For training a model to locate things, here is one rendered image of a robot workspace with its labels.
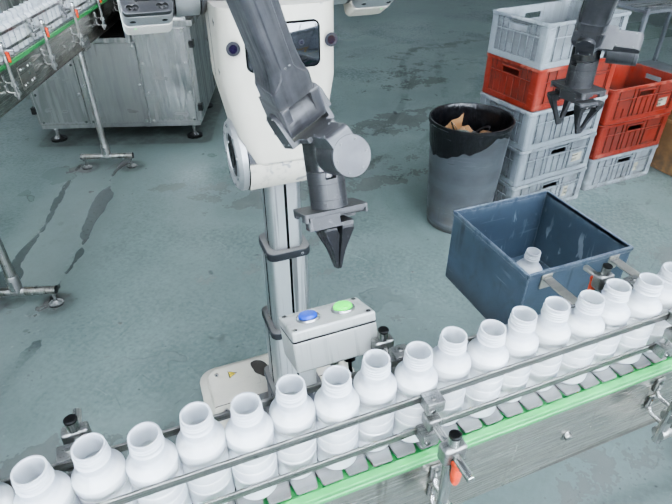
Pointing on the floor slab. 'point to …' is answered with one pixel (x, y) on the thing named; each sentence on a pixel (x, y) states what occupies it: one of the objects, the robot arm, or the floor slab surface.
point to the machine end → (132, 80)
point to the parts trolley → (645, 26)
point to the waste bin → (464, 159)
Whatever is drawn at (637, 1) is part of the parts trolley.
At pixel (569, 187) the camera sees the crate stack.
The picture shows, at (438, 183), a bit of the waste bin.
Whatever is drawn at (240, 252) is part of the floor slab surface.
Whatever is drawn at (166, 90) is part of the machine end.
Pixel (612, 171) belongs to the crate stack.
